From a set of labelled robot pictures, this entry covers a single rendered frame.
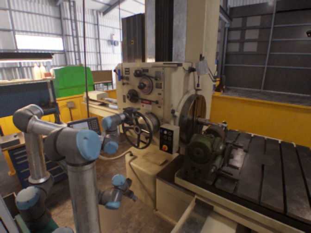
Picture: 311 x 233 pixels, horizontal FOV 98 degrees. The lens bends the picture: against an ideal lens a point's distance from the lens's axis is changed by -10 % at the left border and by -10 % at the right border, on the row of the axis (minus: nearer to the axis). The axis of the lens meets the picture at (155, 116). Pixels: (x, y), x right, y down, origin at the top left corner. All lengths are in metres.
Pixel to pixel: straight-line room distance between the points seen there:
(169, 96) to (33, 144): 1.10
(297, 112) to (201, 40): 2.42
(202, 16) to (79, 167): 1.84
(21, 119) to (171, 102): 1.07
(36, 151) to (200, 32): 1.92
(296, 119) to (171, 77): 2.86
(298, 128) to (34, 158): 3.90
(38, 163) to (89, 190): 0.73
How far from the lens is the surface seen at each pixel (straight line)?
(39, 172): 1.42
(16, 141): 2.53
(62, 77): 5.09
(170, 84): 1.34
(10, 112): 2.91
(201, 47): 1.93
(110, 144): 1.01
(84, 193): 0.72
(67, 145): 0.64
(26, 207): 1.37
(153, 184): 2.05
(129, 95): 1.58
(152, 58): 2.28
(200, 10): 2.03
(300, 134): 3.80
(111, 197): 1.10
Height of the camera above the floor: 1.86
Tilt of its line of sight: 19 degrees down
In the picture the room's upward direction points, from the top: straight up
